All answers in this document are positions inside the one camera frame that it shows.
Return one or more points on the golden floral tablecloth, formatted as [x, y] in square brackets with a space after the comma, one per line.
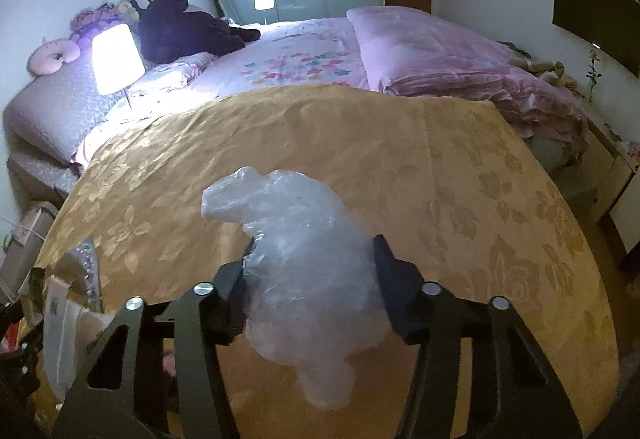
[350, 144]

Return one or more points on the white floral side cabinet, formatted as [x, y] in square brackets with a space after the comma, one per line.
[617, 159]

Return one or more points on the grey upholstered bed frame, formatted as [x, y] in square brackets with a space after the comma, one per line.
[40, 174]

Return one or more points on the white shade table lamp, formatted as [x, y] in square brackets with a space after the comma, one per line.
[115, 59]

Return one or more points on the grey patterned headboard cushion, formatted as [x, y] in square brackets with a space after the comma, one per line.
[50, 114]

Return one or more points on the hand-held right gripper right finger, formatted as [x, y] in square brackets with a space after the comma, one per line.
[395, 289]

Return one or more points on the pink quilt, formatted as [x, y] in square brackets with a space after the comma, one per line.
[425, 49]

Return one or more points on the yellow plush toy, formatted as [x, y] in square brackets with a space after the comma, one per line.
[135, 4]

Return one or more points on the pink ruffled pillow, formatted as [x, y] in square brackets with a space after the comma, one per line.
[165, 74]

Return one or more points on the beige stuffed toy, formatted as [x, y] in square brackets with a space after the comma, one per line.
[542, 69]

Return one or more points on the dark purple plush toy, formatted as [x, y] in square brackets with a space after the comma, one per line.
[175, 29]

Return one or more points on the black wall television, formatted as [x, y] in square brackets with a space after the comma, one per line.
[600, 9]

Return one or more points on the silver blister pack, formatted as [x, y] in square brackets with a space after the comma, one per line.
[89, 269]

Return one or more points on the pink plush toy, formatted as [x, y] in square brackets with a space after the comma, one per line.
[50, 54]

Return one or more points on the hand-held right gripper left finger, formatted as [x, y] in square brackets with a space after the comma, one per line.
[227, 284]

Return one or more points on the pink floral bed sheet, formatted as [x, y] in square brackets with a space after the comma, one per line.
[280, 54]

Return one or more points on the clear plastic bag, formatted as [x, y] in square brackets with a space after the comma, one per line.
[310, 269]

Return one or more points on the white paper packet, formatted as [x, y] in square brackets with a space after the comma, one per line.
[75, 339]

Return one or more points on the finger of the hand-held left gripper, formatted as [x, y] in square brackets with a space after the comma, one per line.
[20, 336]

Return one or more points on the artificial rose stem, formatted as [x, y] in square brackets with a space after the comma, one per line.
[593, 69]

